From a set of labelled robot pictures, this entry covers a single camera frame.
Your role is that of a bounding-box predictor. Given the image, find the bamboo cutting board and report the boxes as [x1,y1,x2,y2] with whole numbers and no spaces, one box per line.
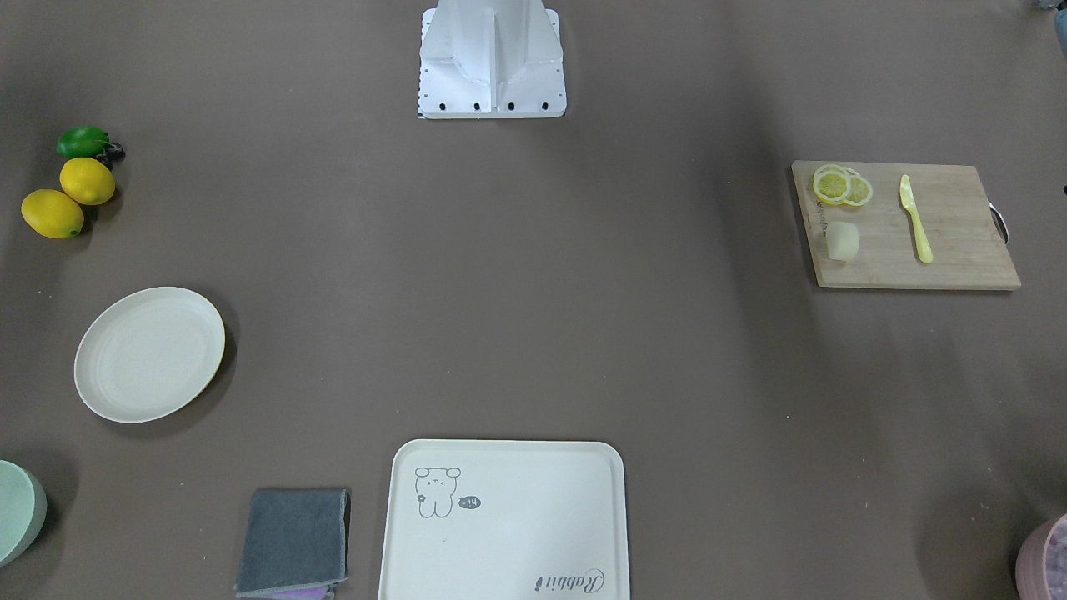
[790,160,1020,290]

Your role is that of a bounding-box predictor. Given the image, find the yellow plastic knife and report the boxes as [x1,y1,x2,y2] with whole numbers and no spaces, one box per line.
[899,174,934,263]

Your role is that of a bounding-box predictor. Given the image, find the grey folded cloth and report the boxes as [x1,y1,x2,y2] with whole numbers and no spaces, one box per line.
[235,487,349,599]

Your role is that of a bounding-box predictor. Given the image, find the yellow lemon outer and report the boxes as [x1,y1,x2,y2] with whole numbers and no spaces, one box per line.
[22,189,84,239]

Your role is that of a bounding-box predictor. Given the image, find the cream rectangular rabbit tray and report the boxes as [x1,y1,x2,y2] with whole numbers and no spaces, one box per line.
[378,439,630,599]

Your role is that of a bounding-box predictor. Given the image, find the mint green bowl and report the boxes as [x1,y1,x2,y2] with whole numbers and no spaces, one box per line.
[1,460,48,567]

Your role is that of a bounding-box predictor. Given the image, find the yellow lemon near lime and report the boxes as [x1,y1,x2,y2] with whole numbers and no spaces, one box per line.
[58,158,117,206]

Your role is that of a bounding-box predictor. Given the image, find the dark cherries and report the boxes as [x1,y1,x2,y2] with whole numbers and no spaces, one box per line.
[94,142,126,168]

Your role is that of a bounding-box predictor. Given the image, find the cream round plate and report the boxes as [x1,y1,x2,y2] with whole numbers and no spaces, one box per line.
[73,287,226,424]

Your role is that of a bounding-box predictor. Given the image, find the lemon slices stack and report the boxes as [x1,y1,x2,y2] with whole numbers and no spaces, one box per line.
[812,163,874,208]

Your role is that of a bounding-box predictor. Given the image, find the green lime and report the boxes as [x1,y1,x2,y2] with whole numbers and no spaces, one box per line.
[55,126,111,159]

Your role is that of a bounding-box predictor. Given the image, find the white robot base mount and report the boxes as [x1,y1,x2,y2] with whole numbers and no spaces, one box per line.
[417,1,568,119]

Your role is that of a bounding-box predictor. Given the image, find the pink bowl with ice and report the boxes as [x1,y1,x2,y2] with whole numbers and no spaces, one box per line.
[1014,515,1066,599]

